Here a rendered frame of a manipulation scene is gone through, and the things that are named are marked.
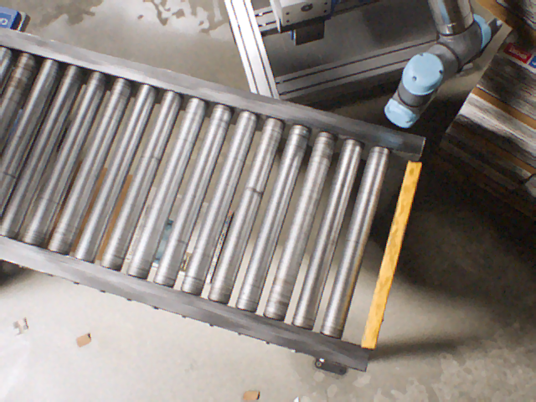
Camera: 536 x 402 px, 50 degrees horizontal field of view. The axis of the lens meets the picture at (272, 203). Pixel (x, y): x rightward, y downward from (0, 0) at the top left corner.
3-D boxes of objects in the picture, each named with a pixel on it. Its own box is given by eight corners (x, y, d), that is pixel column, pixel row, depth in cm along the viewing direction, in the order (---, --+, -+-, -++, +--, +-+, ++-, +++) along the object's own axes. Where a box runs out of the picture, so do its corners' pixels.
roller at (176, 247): (236, 111, 142) (234, 103, 137) (173, 294, 131) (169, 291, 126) (217, 106, 143) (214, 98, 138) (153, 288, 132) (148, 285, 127)
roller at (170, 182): (212, 105, 143) (208, 96, 138) (147, 286, 132) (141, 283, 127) (193, 100, 144) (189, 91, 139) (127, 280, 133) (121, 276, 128)
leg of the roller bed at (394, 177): (378, 215, 210) (415, 152, 145) (374, 230, 209) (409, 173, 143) (363, 211, 211) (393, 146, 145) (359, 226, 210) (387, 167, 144)
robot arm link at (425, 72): (437, 32, 117) (425, 59, 127) (398, 66, 115) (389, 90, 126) (466, 58, 115) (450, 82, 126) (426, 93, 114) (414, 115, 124)
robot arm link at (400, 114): (414, 121, 124) (407, 135, 132) (443, 83, 126) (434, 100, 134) (384, 100, 125) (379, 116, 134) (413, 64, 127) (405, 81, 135)
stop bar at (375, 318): (422, 165, 131) (424, 162, 129) (374, 352, 121) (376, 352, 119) (408, 162, 132) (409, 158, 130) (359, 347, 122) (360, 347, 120)
